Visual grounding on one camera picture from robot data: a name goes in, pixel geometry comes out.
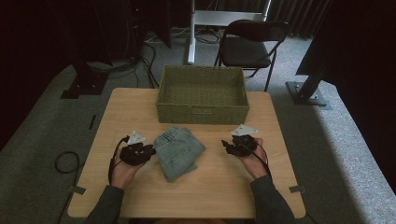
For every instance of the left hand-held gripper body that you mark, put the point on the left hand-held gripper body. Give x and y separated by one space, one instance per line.
134 154

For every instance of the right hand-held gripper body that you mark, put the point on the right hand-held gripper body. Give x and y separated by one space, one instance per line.
246 144

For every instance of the light blue denim pants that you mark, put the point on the light blue denim pants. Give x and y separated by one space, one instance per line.
177 152

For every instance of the green woven basket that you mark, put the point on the green woven basket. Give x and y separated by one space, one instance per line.
202 115

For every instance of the person's right hand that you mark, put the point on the person's right hand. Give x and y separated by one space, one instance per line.
255 165

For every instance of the person's left hand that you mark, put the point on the person's left hand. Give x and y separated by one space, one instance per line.
123 175

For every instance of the grey tape piece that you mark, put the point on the grey tape piece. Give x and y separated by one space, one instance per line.
77 189
297 188

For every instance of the black metal stand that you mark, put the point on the black metal stand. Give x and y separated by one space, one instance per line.
306 95
87 85

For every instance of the black folding chair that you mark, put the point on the black folding chair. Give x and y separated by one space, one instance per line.
246 51

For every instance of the dark grey curtain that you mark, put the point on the dark grey curtain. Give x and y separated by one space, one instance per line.
295 15

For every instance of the white metal desk frame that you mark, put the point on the white metal desk frame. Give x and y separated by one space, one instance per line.
191 46

